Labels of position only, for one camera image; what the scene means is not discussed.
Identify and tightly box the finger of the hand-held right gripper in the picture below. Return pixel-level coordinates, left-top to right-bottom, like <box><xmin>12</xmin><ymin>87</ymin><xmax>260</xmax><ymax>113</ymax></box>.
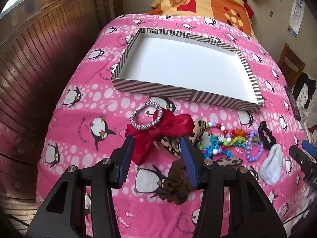
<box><xmin>301</xmin><ymin>140</ymin><xmax>317</xmax><ymax>156</ymax></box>
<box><xmin>289</xmin><ymin>144</ymin><xmax>317</xmax><ymax>180</ymax></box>

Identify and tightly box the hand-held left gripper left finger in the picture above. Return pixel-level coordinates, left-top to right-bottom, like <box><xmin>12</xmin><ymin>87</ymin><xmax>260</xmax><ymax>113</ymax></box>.
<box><xmin>26</xmin><ymin>136</ymin><xmax>135</xmax><ymax>238</ymax></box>

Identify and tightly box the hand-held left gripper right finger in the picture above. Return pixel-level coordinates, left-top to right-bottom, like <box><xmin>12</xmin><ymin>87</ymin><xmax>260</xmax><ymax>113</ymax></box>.
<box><xmin>180</xmin><ymin>136</ymin><xmax>288</xmax><ymax>238</ymax></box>

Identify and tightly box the white fluffy scrunchie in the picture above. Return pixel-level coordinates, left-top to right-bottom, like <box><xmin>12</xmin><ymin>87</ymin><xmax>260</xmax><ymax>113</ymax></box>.
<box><xmin>259</xmin><ymin>144</ymin><xmax>284</xmax><ymax>185</ymax></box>

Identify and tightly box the brown velvet scrunchie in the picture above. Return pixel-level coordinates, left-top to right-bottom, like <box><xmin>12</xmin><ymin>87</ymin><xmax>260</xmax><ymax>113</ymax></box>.
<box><xmin>158</xmin><ymin>159</ymin><xmax>196</xmax><ymax>206</ymax></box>

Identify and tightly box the black scrunchie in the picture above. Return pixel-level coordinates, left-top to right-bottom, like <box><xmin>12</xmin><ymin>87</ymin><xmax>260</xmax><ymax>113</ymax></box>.
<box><xmin>258</xmin><ymin>121</ymin><xmax>276</xmax><ymax>149</ymax></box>

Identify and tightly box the red satin bow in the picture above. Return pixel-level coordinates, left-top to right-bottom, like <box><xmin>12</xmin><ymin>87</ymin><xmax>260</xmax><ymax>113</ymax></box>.
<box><xmin>125</xmin><ymin>113</ymin><xmax>194</xmax><ymax>166</ymax></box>

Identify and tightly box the silver braided hair tie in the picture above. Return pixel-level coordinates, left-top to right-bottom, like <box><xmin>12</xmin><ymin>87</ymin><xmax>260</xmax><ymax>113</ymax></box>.
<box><xmin>130</xmin><ymin>101</ymin><xmax>163</xmax><ymax>131</ymax></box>

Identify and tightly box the purple bead bracelet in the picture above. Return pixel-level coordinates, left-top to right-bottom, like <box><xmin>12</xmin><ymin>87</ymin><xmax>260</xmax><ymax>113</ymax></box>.
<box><xmin>245</xmin><ymin>130</ymin><xmax>265</xmax><ymax>163</ymax></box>

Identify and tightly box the multicolour round bead necklace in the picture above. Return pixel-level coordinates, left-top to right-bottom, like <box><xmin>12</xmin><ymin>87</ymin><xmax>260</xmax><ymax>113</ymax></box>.
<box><xmin>202</xmin><ymin>121</ymin><xmax>233</xmax><ymax>159</ymax></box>

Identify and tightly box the rainbow crystal bead bracelet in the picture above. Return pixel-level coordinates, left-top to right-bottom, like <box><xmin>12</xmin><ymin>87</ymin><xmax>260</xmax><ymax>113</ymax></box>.
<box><xmin>218</xmin><ymin>128</ymin><xmax>249</xmax><ymax>150</ymax></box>

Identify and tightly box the striped shallow cardboard box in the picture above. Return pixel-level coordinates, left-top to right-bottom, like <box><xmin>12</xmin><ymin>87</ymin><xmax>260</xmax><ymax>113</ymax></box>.
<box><xmin>111</xmin><ymin>27</ymin><xmax>263</xmax><ymax>111</ymax></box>

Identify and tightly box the black remote control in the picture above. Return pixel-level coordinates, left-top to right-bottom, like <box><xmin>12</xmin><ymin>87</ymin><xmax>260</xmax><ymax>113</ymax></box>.
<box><xmin>284</xmin><ymin>86</ymin><xmax>301</xmax><ymax>121</ymax></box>

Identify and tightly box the black and white cloth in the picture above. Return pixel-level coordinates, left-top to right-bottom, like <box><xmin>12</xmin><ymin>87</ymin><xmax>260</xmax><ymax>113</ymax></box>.
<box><xmin>291</xmin><ymin>72</ymin><xmax>317</xmax><ymax>134</ymax></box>

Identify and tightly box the pink penguin print blanket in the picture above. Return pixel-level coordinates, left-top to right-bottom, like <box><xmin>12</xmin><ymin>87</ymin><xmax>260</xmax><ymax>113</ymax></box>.
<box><xmin>36</xmin><ymin>13</ymin><xmax>310</xmax><ymax>238</ymax></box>

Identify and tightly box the wooden chair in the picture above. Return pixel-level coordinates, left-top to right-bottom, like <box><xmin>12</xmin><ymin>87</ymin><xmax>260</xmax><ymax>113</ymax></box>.
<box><xmin>277</xmin><ymin>43</ymin><xmax>306</xmax><ymax>88</ymax></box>

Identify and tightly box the brown wooden slatted panel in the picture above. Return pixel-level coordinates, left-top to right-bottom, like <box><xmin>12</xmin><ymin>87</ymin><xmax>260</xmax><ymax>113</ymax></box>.
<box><xmin>0</xmin><ymin>0</ymin><xmax>114</xmax><ymax>204</ymax></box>

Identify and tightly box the orange red floral quilt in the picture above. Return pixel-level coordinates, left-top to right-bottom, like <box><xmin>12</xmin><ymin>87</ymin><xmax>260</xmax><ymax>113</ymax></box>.
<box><xmin>151</xmin><ymin>0</ymin><xmax>254</xmax><ymax>34</ymax></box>

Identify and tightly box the blue flower bead bracelet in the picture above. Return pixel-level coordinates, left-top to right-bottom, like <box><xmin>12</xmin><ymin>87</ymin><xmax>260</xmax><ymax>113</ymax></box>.
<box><xmin>203</xmin><ymin>135</ymin><xmax>227</xmax><ymax>158</ymax></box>

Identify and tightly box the wall calendar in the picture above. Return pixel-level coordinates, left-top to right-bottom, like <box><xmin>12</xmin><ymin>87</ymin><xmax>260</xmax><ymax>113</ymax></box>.
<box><xmin>288</xmin><ymin>0</ymin><xmax>307</xmax><ymax>37</ymax></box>

